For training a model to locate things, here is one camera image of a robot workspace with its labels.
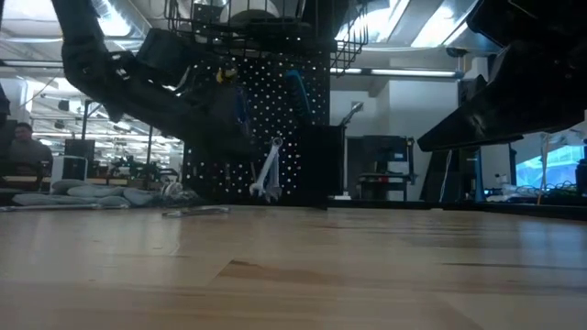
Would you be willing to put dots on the black pillar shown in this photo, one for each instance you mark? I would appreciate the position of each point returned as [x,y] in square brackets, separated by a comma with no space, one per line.
[468,174]

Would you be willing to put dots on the long ceiling light strip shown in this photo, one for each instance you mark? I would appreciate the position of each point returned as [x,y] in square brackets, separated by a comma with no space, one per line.
[27,63]
[413,72]

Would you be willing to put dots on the black peg board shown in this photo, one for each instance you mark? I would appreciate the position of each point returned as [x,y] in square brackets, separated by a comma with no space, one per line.
[293,151]

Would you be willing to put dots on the black and blue screwdriver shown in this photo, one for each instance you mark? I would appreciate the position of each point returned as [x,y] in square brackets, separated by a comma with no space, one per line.
[298,96]

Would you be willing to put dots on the white board panel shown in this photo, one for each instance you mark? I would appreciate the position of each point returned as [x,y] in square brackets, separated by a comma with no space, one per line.
[495,169]

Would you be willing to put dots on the blue lit screen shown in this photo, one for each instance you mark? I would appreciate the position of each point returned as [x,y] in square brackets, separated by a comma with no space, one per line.
[555,167]

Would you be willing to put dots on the black desk with monitor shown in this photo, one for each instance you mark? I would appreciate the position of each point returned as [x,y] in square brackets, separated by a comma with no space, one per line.
[383,149]

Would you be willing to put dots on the grey angled lamp head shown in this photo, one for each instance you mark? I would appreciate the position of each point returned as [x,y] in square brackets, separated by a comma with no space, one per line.
[352,112]

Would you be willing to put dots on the person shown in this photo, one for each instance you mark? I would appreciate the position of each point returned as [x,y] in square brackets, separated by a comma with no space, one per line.
[27,151]

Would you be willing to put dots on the grey blue wrench pouch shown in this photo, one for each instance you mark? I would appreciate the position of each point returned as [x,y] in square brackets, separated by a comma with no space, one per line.
[82,194]

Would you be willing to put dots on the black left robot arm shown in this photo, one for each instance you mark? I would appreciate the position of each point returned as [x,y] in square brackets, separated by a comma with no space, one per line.
[105,73]

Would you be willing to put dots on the black bin box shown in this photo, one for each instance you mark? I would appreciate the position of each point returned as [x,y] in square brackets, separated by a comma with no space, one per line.
[321,165]

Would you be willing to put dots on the black monitor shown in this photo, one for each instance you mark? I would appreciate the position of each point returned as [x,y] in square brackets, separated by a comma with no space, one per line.
[7,137]

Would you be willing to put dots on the black frame stand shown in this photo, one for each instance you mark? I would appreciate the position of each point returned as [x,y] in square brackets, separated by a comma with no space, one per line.
[85,119]

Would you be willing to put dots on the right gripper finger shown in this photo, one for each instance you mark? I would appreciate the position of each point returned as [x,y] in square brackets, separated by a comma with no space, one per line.
[472,89]
[468,133]

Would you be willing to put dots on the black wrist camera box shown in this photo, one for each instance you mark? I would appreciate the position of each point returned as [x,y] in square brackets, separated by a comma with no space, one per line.
[162,55]

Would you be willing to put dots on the white appliance box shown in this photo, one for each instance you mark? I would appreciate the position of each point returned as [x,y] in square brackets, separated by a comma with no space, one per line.
[69,167]

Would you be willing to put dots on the leaning black panel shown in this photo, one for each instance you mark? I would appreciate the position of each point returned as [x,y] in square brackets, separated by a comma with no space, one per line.
[435,179]

